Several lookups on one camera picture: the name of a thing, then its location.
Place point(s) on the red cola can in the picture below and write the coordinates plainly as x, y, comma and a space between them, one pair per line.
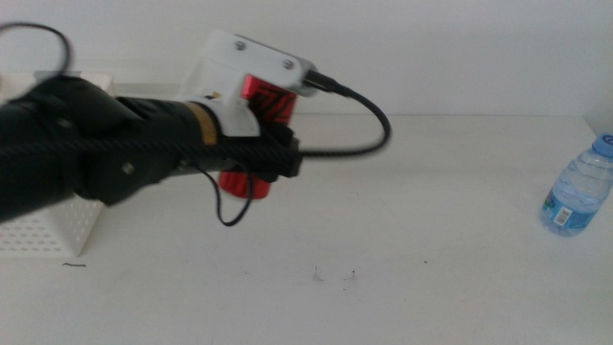
268, 100

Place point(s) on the clear water bottle blue cap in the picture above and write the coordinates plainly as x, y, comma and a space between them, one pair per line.
577, 191

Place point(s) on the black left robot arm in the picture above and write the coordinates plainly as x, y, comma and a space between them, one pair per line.
72, 144

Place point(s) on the white perforated plastic basket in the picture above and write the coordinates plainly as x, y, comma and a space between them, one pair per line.
48, 230

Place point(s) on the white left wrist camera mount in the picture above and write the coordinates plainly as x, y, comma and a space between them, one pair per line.
225, 67

